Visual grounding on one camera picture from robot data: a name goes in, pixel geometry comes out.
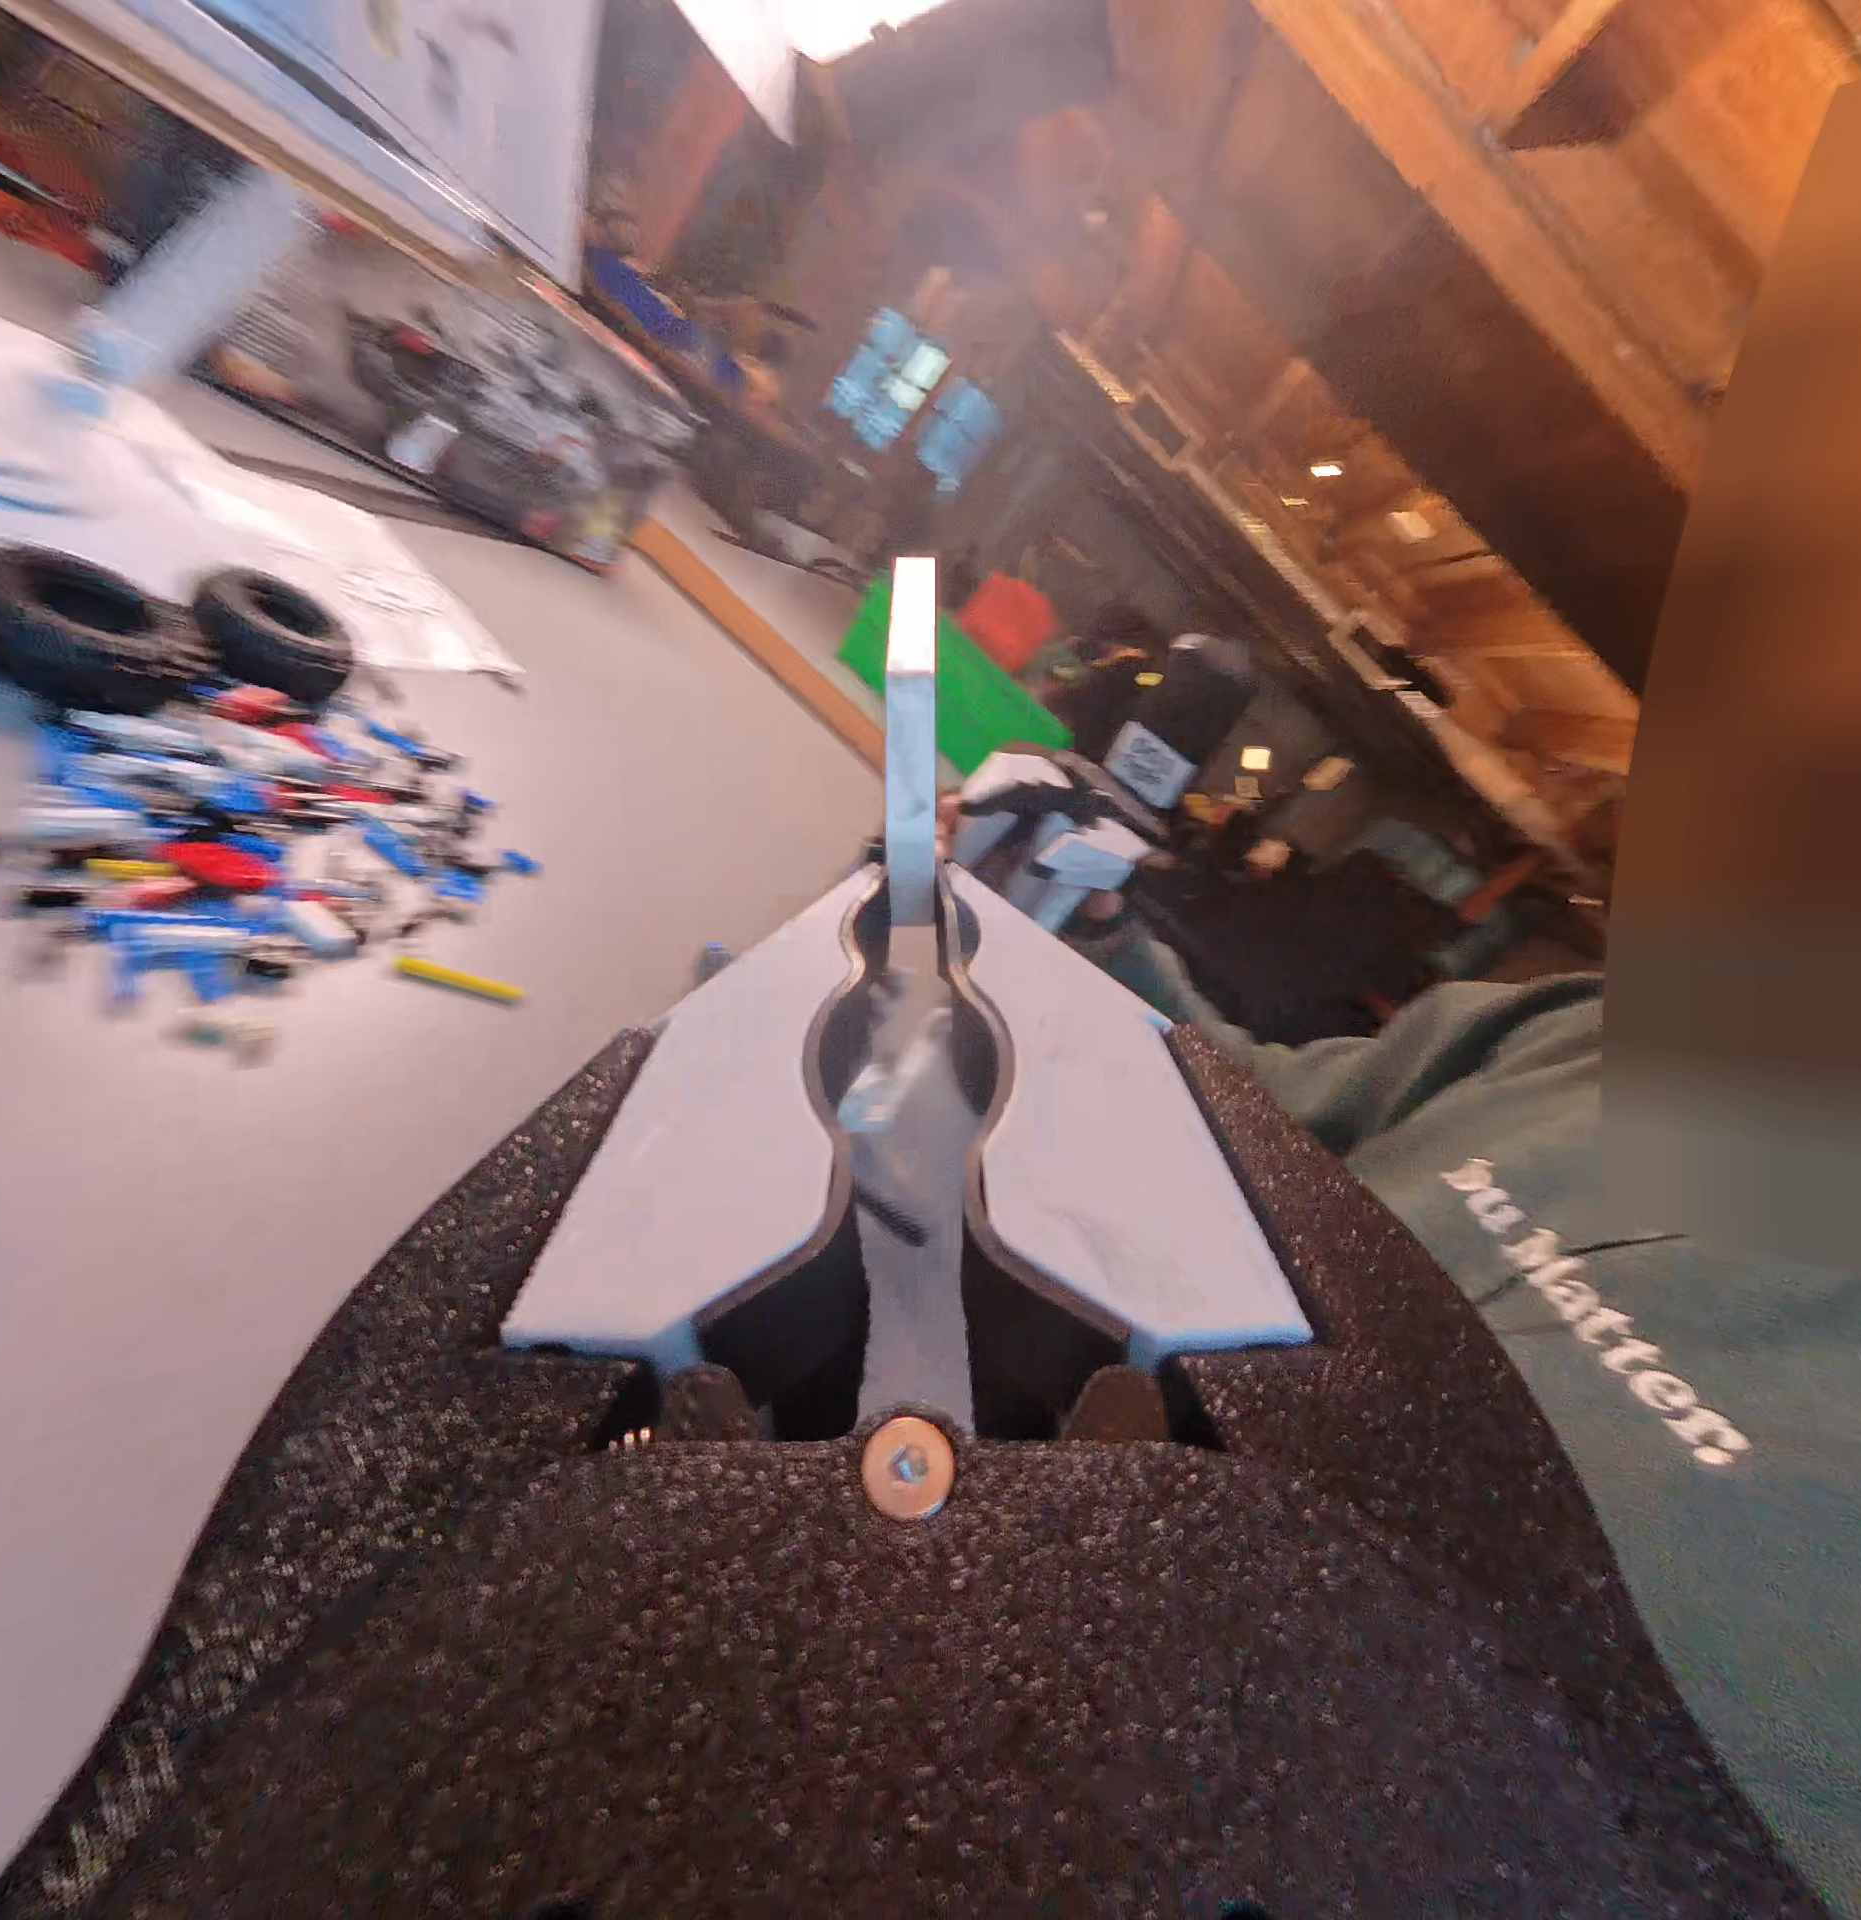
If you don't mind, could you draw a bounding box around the white sticker sheet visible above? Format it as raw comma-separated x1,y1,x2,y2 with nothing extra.
195,494,527,683

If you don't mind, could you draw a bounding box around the red plastic bin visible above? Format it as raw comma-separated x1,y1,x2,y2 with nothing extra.
953,569,1059,670

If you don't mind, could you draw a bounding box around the grey desk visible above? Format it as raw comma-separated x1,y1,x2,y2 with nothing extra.
0,224,905,1853

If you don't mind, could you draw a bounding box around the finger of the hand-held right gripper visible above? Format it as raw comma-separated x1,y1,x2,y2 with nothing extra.
1027,832,1156,936
961,750,1077,842

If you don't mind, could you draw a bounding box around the green bin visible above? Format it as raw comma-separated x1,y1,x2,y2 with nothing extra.
837,575,1077,778

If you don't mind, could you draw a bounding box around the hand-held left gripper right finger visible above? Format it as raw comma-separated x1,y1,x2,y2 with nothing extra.
937,866,1314,1368

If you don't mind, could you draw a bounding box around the wood edged table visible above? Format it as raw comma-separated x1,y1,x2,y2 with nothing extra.
631,494,905,782

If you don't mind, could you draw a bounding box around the pile of small brick parts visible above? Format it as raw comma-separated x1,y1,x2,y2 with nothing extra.
0,681,544,1055

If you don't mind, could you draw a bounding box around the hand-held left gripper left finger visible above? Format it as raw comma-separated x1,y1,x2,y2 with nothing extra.
502,866,891,1351

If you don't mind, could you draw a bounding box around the person's right forearm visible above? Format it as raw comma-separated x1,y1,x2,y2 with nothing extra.
1110,900,1606,1157

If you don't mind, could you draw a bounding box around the person's green sweatshirt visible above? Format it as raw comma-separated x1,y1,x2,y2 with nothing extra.
1244,973,1861,1920

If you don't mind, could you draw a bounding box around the white bent beam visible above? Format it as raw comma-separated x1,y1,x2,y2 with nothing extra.
840,554,946,1141

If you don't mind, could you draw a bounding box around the white book stand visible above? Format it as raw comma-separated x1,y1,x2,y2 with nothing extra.
0,0,602,601

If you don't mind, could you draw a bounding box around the instruction booklet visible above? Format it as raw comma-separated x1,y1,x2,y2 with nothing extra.
271,0,605,288

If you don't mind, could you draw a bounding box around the toy truck set box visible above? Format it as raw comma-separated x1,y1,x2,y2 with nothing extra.
195,224,694,568

